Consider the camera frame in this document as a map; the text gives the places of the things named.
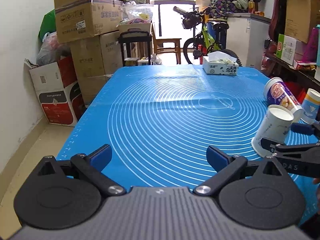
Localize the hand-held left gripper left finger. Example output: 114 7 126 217
37 144 127 197

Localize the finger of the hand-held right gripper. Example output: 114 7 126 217
290 122 320 138
260 137 320 159

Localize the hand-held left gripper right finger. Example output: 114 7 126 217
194 145 285 195

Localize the white paper cup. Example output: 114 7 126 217
251 104 294 158

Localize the blue and yellow paper cup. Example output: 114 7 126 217
300 88 320 124

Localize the purple print paper cup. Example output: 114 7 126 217
264 77 304 123

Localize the dark wooden side table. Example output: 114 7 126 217
264 52 320 93

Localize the blue silicone baking mat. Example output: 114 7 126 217
56 64 320 228

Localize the red and white appliance box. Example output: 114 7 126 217
24 56 86 127

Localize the green and white carton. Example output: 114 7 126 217
276 34 305 67

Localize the pink bag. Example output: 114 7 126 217
302 27 320 63

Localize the white tissue box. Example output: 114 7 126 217
202 51 239 76

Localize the tall brown cardboard box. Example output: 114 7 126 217
70 31 123 105

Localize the white chest freezer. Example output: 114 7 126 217
226 12 272 68

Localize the flat brown cardboard box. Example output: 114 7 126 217
284 0 320 43

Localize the grey plastic bag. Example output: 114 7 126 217
37 32 72 66

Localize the green bicycle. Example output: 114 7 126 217
172 5 243 67

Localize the black stool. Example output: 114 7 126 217
117 29 153 67

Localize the wooden stool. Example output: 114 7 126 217
152 38 182 65

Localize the small cardboard box of clutter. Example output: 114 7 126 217
117 22 153 40

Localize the large open cardboard box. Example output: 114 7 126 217
53 0 125 44

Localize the green bag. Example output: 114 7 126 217
38 9 57 42

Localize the pile of clothes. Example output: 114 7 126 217
209 0 267 20

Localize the clear plastic bag of goods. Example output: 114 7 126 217
122 0 154 25

